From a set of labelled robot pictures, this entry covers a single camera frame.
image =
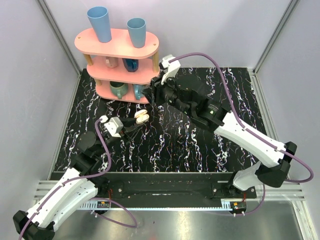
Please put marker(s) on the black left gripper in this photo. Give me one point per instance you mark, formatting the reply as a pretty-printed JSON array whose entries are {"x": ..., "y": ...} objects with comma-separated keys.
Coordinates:
[{"x": 122, "y": 130}]

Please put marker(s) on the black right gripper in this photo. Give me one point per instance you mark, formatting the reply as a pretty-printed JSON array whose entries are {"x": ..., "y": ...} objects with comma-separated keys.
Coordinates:
[{"x": 155, "y": 89}]

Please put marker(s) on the white earbuds charging case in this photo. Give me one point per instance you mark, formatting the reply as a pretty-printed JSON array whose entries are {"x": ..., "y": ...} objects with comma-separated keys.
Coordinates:
[{"x": 141, "y": 116}]

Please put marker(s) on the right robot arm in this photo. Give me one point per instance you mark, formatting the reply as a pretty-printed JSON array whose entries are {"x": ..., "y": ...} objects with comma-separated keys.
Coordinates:
[{"x": 213, "y": 116}]

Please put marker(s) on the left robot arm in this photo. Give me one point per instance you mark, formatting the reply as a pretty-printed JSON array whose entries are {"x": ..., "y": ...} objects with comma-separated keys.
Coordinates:
[{"x": 82, "y": 182}]

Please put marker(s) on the blue butterfly mug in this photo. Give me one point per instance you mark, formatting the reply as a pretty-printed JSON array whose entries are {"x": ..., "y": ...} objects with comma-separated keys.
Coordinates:
[{"x": 138, "y": 91}]

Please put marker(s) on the green ceramic mug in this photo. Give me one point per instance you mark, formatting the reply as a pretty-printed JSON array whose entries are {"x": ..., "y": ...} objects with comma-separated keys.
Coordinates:
[{"x": 119, "y": 89}]

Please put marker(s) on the dark blue mug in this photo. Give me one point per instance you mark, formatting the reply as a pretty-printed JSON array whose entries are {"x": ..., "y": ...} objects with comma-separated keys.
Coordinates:
[{"x": 131, "y": 65}]

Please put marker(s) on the pink three-tier shelf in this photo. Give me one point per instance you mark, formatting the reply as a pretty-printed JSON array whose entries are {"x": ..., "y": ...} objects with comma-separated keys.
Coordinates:
[{"x": 119, "y": 61}]

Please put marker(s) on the pink mug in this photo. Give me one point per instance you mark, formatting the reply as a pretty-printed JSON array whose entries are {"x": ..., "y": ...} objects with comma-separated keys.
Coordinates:
[{"x": 111, "y": 62}]

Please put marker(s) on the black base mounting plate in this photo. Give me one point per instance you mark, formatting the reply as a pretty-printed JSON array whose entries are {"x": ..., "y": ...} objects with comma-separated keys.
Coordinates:
[{"x": 157, "y": 190}]

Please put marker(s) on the blue cup right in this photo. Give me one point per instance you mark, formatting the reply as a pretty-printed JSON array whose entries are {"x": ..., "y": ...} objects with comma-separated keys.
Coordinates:
[{"x": 137, "y": 31}]

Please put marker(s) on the tall blue cup left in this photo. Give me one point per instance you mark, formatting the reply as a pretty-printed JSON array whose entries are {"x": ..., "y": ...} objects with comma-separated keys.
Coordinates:
[{"x": 99, "y": 20}]

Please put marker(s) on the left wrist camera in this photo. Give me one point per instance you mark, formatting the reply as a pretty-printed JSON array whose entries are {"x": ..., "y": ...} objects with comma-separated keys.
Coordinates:
[{"x": 114, "y": 126}]

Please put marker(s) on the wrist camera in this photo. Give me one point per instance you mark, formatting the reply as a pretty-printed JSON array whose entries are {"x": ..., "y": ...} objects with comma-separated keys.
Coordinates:
[
  {"x": 114, "y": 126},
  {"x": 170, "y": 67}
]

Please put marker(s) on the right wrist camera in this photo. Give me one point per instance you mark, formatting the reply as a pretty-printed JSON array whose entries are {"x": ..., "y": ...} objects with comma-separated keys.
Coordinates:
[{"x": 170, "y": 67}]

